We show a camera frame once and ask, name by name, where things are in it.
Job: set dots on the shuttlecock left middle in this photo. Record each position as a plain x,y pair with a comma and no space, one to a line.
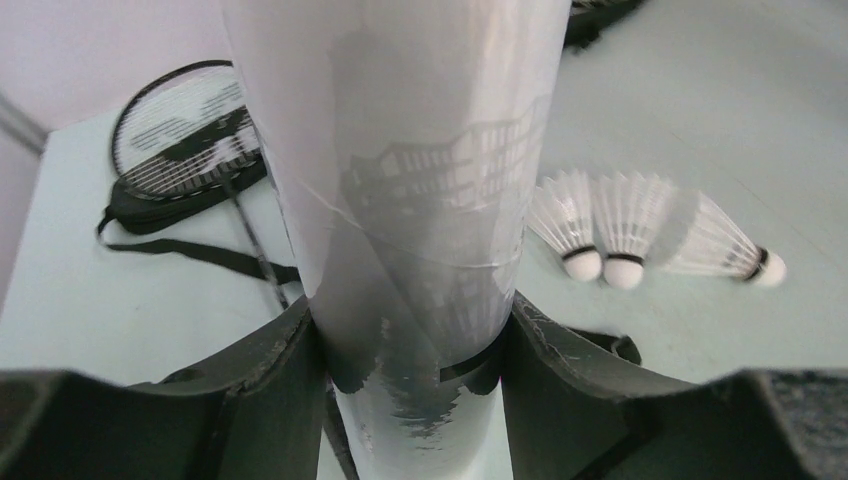
561,215

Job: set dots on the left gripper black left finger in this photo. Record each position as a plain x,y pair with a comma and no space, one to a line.
253,410

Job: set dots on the shuttlecock behind tube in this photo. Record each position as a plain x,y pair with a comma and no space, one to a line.
701,239

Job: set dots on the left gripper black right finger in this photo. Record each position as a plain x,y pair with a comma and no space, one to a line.
573,410

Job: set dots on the left badminton racket black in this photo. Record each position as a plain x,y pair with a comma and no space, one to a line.
255,264

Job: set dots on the black racket bag crossway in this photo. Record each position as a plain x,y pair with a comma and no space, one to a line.
170,168

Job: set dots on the shuttlecock right middle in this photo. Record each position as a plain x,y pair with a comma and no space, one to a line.
630,211

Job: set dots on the white shuttlecock tube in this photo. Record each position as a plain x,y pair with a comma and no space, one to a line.
403,139

